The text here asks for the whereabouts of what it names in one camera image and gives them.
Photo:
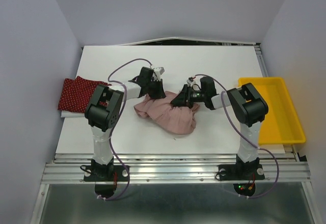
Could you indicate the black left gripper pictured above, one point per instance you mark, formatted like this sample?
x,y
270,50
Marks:
x,y
159,93

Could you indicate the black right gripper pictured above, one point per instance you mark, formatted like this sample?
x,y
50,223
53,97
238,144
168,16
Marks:
x,y
183,98

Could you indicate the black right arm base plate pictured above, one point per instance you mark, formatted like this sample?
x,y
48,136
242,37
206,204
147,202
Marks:
x,y
232,172

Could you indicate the white skirt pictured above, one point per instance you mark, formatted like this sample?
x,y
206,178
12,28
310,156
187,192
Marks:
x,y
67,114

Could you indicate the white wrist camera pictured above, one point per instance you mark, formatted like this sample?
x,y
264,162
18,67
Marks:
x,y
157,72
191,81

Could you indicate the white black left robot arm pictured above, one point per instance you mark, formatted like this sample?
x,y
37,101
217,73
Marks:
x,y
105,108

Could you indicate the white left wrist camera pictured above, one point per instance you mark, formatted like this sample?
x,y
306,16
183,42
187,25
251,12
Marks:
x,y
157,72

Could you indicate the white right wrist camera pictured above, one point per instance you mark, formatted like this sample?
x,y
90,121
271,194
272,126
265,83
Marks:
x,y
191,81

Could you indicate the red polka dot skirt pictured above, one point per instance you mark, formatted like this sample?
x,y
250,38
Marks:
x,y
76,94

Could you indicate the yellow plastic tray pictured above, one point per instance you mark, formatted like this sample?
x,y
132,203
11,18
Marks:
x,y
281,125

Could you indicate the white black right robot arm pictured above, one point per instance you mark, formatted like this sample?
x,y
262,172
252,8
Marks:
x,y
244,107

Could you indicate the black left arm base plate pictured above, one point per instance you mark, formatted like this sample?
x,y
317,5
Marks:
x,y
113,173

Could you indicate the aluminium mounting rail frame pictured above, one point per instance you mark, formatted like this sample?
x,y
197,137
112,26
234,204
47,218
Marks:
x,y
172,177

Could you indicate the pink skirt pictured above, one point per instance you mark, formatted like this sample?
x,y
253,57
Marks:
x,y
177,120

